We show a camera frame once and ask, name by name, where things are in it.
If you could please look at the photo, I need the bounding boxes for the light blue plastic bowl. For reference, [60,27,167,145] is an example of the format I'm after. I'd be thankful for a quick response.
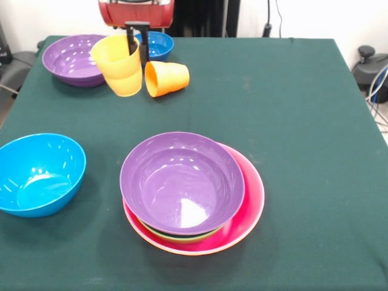
[0,133,87,218]

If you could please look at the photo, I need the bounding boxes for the tangle of floor cables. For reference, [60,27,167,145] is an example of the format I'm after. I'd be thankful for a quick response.
[365,65,388,134]

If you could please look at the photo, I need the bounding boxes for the small dark blue bowl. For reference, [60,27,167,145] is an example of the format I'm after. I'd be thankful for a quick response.
[135,31,175,63]

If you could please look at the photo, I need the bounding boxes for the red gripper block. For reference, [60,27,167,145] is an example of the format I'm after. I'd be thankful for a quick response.
[98,0,175,67]

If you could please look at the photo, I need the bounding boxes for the yellow plastic cup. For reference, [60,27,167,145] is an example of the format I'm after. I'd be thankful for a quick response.
[91,34,144,98]

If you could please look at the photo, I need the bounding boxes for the purple plastic bowl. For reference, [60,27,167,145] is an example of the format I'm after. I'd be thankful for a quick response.
[119,131,246,236]
[41,33,110,88]

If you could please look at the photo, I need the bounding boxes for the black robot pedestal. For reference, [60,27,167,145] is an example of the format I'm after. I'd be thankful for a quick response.
[165,0,241,38]

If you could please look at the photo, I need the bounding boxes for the dark green table cloth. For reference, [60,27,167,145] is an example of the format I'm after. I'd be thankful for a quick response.
[0,35,388,291]

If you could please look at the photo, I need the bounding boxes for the black hanging cable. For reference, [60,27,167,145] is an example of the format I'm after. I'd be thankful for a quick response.
[262,0,284,38]

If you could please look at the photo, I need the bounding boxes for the orange plastic bowl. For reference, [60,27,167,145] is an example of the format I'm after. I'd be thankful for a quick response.
[127,218,258,257]

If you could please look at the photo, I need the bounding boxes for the green plastic bowl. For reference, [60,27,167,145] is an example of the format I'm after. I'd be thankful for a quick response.
[138,218,224,244]

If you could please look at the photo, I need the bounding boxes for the pink plastic bowl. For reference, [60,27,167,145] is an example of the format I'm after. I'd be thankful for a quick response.
[122,142,266,255]

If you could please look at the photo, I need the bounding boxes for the orange plastic cup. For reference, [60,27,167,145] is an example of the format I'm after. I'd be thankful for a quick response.
[144,61,190,98]

